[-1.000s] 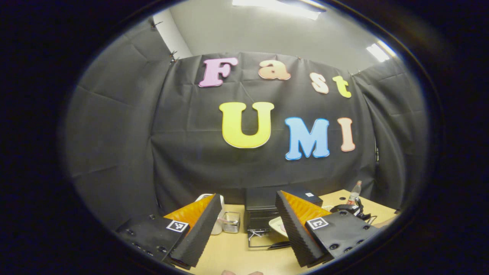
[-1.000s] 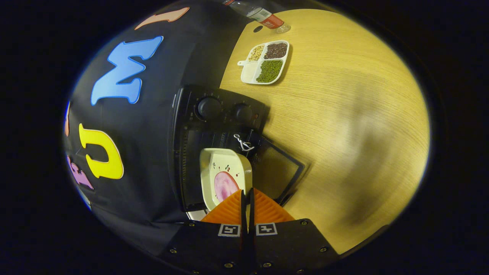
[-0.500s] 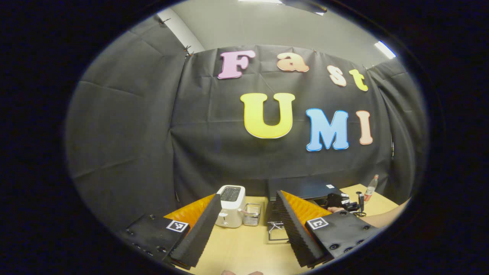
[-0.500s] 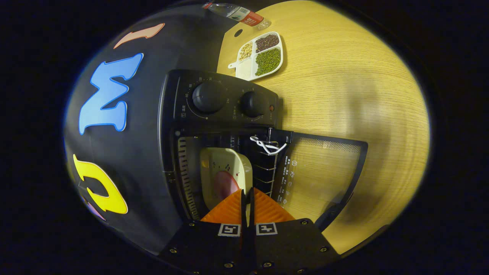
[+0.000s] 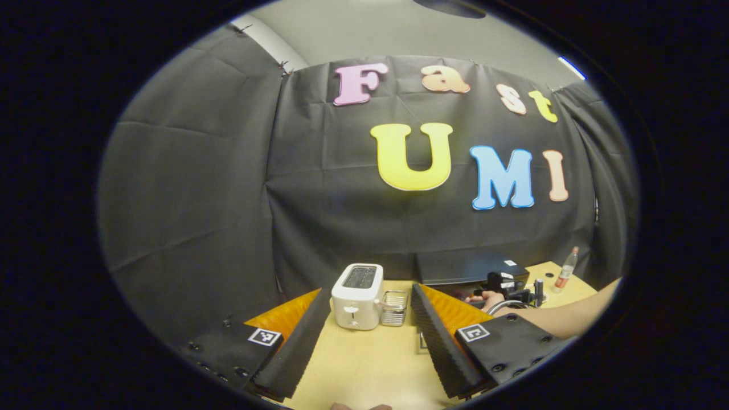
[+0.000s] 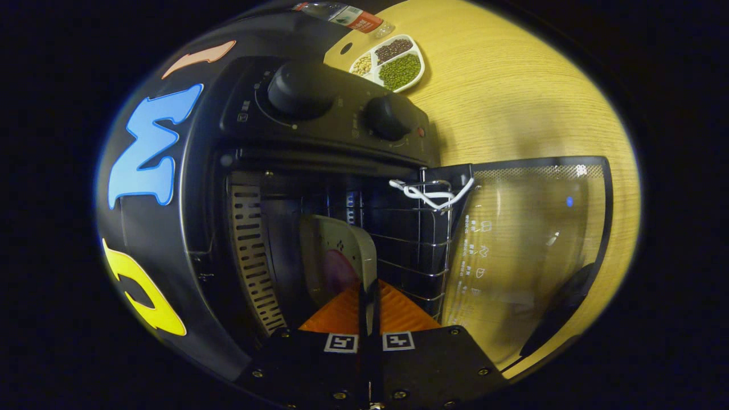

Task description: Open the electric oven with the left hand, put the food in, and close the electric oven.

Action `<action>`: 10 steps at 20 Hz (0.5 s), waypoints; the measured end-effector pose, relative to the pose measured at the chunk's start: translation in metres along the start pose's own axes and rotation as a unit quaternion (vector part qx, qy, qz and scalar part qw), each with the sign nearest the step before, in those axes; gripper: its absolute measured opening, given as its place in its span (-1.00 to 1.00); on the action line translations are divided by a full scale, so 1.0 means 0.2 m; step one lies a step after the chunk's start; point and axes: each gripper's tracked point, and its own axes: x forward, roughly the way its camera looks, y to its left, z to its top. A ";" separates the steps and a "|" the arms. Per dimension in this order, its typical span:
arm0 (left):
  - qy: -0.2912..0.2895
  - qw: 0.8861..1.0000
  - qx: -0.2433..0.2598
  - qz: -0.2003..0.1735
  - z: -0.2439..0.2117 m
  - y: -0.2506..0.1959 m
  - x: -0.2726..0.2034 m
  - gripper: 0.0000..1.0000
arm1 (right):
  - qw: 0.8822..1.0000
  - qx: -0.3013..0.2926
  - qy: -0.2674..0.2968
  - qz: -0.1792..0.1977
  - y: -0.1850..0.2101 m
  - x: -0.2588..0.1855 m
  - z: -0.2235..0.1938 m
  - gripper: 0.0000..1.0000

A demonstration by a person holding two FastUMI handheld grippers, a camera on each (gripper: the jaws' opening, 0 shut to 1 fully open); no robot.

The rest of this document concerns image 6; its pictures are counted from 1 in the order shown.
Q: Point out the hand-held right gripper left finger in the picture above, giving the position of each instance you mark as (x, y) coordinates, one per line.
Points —
(307, 364)

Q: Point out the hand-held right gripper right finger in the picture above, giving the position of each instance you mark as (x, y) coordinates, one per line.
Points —
(433, 364)

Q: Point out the white plate with pink food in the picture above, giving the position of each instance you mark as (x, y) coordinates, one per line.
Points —
(336, 245)

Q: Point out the black electric oven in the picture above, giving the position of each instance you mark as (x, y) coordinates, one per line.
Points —
(319, 131)

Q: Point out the white divided dish of beans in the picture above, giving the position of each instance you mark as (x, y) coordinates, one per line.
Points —
(393, 65)

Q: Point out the clear plastic water bottle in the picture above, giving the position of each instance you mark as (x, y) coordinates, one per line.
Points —
(353, 20)

